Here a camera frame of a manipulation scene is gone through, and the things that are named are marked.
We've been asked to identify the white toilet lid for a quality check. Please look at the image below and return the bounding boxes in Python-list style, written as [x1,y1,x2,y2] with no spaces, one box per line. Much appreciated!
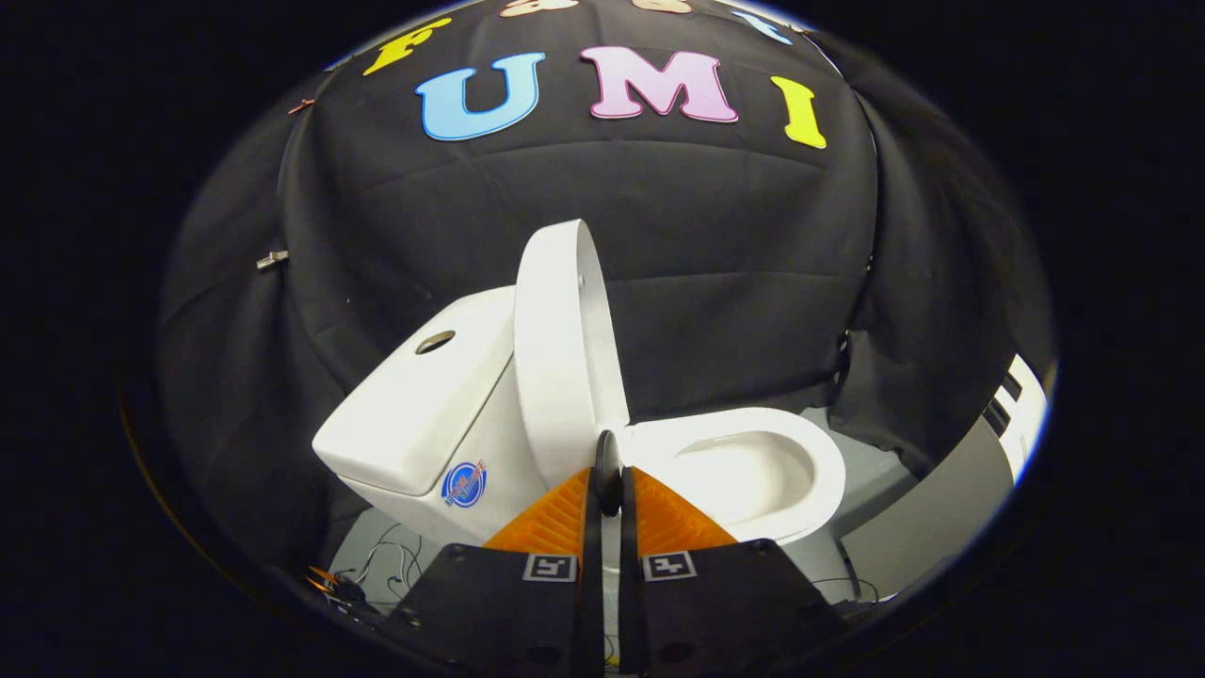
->
[514,219,632,517]

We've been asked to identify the white toilet tank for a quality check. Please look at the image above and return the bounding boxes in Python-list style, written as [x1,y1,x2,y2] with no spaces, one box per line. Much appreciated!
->
[313,285,547,549]

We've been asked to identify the white toilet bowl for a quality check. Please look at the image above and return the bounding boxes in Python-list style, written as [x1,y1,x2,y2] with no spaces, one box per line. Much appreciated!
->
[617,407,846,547]

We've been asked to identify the thin floor cables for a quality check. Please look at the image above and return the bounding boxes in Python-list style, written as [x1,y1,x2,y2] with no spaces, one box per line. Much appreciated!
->
[334,523,425,611]

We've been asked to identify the grey cabinet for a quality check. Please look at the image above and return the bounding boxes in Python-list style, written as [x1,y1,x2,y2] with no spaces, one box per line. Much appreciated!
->
[841,414,1018,604]

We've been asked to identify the white panel with dark slots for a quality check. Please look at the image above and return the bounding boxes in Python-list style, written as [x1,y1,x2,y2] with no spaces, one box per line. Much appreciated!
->
[979,353,1049,486]

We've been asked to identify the black backdrop cloth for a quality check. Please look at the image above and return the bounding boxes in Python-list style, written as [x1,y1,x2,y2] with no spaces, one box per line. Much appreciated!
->
[155,0,1053,566]

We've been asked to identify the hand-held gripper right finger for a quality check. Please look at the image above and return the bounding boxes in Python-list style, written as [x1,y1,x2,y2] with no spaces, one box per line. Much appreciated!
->
[617,466,848,678]

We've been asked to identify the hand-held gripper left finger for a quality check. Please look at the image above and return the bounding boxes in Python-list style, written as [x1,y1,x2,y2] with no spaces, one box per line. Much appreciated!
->
[391,466,605,678]

